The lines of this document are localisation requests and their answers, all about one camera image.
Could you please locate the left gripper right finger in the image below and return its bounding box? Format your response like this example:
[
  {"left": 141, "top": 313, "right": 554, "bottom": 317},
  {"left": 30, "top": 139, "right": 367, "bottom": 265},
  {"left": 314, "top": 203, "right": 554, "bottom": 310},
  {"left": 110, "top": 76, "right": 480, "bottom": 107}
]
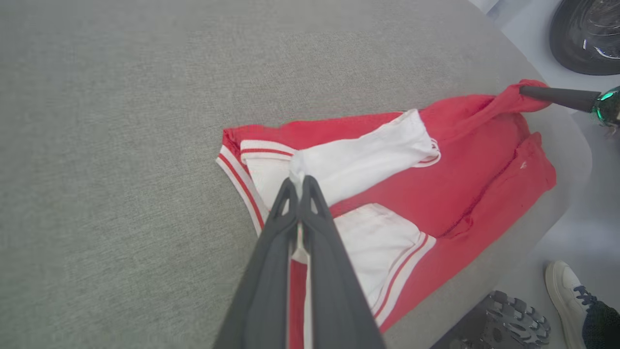
[{"left": 300, "top": 175, "right": 386, "bottom": 349}]

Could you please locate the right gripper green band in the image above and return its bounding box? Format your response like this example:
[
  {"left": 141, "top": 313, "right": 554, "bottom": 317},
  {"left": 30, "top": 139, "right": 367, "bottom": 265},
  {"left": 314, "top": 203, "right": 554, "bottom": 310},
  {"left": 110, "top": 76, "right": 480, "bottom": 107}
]
[{"left": 519, "top": 85, "right": 620, "bottom": 128}]

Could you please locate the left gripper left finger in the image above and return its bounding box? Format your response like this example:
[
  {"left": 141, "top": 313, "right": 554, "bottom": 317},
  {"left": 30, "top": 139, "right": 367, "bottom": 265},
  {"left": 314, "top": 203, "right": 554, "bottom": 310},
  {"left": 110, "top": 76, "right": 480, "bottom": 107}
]
[{"left": 213, "top": 178, "right": 301, "bottom": 349}]

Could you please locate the red Bulls jersey garment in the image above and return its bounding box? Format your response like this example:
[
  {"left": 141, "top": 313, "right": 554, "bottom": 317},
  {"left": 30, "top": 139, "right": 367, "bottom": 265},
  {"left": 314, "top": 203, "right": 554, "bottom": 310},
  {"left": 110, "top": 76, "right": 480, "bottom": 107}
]
[{"left": 216, "top": 79, "right": 558, "bottom": 349}]

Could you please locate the black glossy round object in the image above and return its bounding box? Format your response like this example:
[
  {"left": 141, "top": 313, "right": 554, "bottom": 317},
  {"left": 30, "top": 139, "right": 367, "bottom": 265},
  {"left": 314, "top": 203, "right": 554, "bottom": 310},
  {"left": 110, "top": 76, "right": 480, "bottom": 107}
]
[{"left": 549, "top": 0, "right": 620, "bottom": 76}]

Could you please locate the grey mecanum wheel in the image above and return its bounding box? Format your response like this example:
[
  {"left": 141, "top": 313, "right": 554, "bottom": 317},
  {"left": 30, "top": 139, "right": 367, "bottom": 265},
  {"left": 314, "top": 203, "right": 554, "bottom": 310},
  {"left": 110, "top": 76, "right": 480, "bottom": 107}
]
[{"left": 486, "top": 290, "right": 552, "bottom": 348}]

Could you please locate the white sneaker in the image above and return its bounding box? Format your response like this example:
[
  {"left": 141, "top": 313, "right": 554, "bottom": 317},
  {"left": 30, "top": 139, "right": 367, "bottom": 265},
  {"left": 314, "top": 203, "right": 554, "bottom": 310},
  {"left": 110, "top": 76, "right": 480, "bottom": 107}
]
[{"left": 544, "top": 261, "right": 602, "bottom": 349}]

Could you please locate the dark trouser leg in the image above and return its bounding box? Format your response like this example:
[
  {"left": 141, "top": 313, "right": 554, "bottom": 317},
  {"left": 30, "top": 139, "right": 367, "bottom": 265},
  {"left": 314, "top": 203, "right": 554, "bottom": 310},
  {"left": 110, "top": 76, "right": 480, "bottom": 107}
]
[{"left": 581, "top": 300, "right": 620, "bottom": 349}]

